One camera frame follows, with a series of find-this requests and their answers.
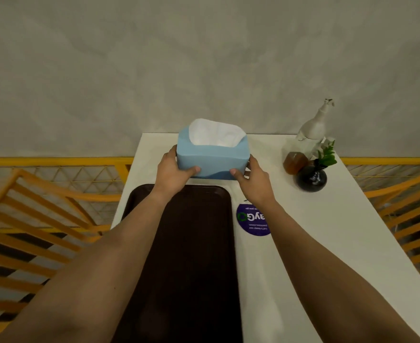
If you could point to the person's right hand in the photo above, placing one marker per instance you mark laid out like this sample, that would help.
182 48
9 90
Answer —
257 182

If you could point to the person's right thumb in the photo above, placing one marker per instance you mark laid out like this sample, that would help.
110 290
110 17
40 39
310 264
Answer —
238 176

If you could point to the dark brown tray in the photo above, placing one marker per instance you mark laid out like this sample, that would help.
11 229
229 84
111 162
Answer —
185 267

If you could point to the white tissue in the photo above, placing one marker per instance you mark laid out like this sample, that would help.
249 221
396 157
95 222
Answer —
215 133

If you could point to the orange wooden chair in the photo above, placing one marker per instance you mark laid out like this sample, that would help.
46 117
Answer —
408 217
34 232

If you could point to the green plant sprig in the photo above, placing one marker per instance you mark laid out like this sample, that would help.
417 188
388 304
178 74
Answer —
327 155

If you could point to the person's left thumb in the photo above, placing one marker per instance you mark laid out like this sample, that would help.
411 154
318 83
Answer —
190 173

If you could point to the round black vase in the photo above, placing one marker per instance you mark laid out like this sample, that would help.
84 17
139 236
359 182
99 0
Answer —
311 179

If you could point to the blue tissue box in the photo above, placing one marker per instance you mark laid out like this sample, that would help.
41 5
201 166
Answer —
211 160

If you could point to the clear pump bottle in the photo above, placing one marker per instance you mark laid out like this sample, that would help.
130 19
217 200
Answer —
306 142

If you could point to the person's right forearm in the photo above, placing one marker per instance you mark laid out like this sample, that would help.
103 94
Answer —
333 271

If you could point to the person's left forearm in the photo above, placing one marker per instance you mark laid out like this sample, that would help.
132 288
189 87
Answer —
99 260

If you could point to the round purple sticker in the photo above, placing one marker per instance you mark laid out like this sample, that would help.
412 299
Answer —
250 219

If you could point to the person's left hand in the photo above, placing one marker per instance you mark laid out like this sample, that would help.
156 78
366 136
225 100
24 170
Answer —
169 173

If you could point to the yellow metal railing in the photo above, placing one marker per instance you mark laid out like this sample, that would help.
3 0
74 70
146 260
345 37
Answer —
58 175

